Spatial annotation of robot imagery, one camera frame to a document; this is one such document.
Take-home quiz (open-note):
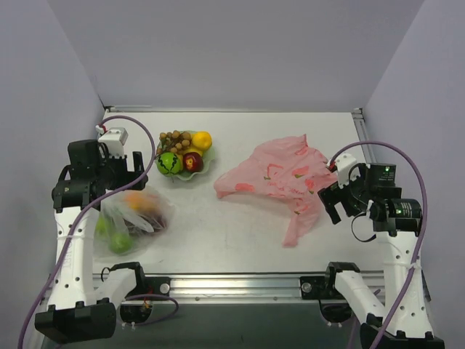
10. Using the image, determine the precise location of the green striped melon ball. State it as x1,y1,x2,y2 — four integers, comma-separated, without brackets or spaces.
155,152,183,176

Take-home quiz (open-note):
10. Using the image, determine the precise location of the brown longan bunch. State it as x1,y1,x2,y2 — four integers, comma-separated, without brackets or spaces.
157,130,193,155

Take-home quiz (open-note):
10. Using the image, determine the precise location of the pink plastic bag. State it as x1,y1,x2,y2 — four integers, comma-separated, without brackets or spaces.
214,135,337,247

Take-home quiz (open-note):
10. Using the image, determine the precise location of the red fake apple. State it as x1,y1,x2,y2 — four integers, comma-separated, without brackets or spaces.
183,153,203,173

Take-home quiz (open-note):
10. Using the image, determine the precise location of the yellow fake lemon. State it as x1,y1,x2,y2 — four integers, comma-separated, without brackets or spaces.
192,131,212,151

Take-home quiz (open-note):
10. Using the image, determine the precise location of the yellow fake pear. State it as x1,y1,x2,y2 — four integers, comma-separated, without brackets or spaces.
183,146,203,157

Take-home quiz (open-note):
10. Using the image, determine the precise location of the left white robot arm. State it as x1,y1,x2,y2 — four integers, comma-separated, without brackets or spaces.
34,140,147,345

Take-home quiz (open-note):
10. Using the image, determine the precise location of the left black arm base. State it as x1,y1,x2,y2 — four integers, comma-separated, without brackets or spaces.
118,276,179,327

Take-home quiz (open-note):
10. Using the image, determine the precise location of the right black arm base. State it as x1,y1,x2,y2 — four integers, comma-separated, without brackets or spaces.
299,276,352,327

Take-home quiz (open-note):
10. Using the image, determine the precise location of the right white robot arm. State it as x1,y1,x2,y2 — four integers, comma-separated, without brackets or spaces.
318,160,445,348

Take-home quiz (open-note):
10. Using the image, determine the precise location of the clear bag of fruits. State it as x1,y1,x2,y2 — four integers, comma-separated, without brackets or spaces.
94,186,175,258

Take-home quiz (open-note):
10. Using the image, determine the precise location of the green wavy plate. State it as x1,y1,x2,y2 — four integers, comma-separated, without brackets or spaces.
155,130,215,181

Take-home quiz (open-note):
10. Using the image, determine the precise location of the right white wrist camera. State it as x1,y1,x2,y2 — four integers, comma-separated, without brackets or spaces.
327,153,360,189

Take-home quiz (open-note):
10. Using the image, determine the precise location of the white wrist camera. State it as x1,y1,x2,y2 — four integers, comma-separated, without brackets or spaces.
327,153,360,189
95,125,129,158

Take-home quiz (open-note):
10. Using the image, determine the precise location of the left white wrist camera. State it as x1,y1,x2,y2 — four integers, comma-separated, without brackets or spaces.
95,125,129,158

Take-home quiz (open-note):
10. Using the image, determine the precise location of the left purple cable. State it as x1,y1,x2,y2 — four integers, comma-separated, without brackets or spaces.
17,115,179,349

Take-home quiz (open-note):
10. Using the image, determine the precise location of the purple cable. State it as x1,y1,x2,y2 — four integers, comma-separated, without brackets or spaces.
17,115,179,349
328,140,429,349

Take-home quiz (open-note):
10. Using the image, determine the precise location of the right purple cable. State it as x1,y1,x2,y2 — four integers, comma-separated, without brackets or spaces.
328,140,429,349

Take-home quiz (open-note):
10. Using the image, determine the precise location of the aluminium front rail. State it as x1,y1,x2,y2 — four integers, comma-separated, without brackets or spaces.
90,272,386,303

